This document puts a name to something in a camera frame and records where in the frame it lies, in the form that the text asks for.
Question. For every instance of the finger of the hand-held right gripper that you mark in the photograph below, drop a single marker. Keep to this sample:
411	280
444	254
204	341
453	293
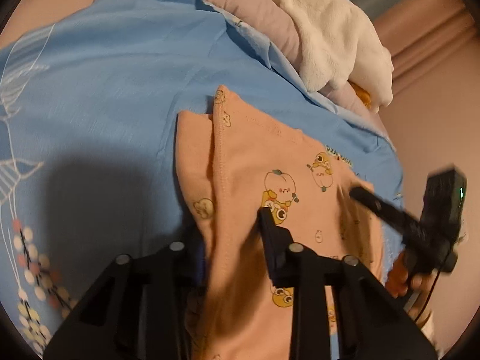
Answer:
386	210

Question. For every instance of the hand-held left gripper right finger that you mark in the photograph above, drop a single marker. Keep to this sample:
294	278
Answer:
279	255

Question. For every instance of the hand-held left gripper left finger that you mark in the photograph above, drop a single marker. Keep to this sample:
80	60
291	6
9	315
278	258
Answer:
123	307

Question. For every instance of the orange printed long-sleeve shirt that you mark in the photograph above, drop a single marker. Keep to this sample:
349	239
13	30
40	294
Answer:
243	150

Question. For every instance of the person's right hand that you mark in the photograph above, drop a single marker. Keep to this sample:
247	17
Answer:
401	283

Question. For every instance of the white goose plush toy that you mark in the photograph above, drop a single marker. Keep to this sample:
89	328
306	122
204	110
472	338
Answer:
330	45

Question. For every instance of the pink curtain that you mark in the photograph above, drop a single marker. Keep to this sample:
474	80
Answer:
423	33

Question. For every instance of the blue floral blanket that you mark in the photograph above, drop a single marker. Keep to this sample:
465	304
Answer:
112	82

